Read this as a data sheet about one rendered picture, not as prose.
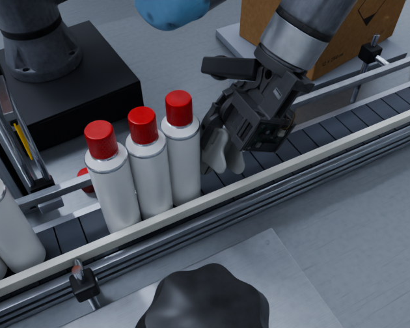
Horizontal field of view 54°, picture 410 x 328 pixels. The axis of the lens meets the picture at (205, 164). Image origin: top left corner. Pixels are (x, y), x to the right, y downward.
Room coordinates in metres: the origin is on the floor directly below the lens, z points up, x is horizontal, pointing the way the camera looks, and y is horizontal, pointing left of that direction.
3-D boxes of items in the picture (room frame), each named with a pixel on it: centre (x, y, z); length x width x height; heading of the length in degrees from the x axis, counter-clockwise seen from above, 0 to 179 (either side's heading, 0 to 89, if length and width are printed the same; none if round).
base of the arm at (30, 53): (0.72, 0.34, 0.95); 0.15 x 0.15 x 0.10
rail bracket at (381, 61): (0.65, -0.33, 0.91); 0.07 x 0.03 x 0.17; 27
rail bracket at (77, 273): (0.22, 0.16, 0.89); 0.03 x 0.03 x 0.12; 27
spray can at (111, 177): (0.32, 0.12, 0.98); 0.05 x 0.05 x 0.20
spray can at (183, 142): (0.38, 0.03, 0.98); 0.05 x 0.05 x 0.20
